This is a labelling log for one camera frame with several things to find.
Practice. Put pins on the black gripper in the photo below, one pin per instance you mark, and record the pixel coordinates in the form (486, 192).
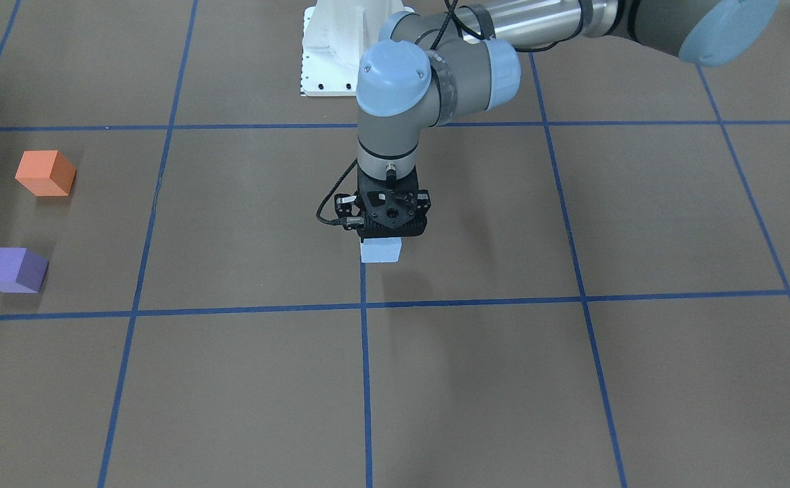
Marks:
(424, 201)

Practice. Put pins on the light blue foam block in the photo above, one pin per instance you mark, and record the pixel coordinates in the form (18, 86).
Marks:
(380, 250)

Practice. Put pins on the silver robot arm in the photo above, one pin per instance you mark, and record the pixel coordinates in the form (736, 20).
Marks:
(425, 71)

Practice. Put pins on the orange foam block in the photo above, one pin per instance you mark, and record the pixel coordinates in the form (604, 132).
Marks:
(46, 173)

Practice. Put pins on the purple foam block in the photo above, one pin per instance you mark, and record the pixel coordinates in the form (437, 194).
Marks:
(21, 270)

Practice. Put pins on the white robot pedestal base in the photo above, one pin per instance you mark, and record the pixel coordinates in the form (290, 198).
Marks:
(336, 35)

